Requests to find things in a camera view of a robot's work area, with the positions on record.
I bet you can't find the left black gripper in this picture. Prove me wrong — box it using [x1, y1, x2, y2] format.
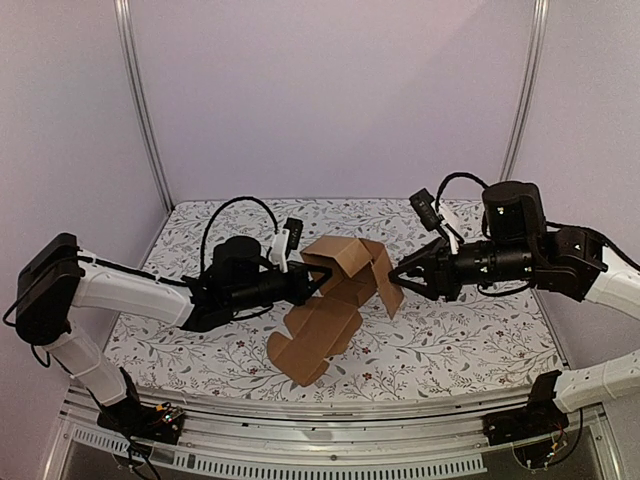
[227, 261, 331, 314]

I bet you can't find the brown cardboard box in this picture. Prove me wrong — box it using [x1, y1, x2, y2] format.
[267, 235, 404, 387]

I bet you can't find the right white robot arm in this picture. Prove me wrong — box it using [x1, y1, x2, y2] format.
[389, 181, 639, 318]

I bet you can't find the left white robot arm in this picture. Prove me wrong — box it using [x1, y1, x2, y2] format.
[3, 233, 332, 434]

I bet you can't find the floral patterned table mat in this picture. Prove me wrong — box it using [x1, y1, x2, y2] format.
[105, 199, 563, 403]

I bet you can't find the perforated metal strip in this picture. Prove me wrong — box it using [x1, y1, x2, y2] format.
[71, 416, 489, 479]

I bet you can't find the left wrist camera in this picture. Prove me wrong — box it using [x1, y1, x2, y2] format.
[267, 217, 303, 273]

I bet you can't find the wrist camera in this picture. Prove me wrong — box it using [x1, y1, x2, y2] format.
[267, 217, 303, 273]
[409, 188, 465, 255]

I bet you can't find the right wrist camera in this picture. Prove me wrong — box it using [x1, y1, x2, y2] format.
[409, 188, 465, 255]

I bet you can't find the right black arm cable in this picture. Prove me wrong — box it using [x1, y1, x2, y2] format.
[434, 172, 491, 211]

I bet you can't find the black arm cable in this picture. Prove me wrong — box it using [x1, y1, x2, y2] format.
[434, 172, 491, 211]
[198, 196, 281, 271]

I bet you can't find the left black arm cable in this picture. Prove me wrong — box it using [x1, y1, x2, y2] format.
[198, 196, 281, 271]

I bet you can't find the aluminium front rail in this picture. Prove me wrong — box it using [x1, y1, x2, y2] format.
[58, 385, 606, 457]

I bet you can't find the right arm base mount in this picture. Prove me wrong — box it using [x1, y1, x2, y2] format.
[482, 370, 569, 446]

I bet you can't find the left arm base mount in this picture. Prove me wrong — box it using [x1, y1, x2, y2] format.
[97, 368, 185, 445]

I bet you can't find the right aluminium corner post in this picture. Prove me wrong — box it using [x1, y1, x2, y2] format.
[499, 0, 550, 181]

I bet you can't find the aluminium corner post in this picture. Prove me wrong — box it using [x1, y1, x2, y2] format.
[114, 0, 175, 214]
[499, 0, 550, 181]

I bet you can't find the left aluminium corner post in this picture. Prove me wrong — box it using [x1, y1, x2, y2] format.
[114, 0, 175, 214]

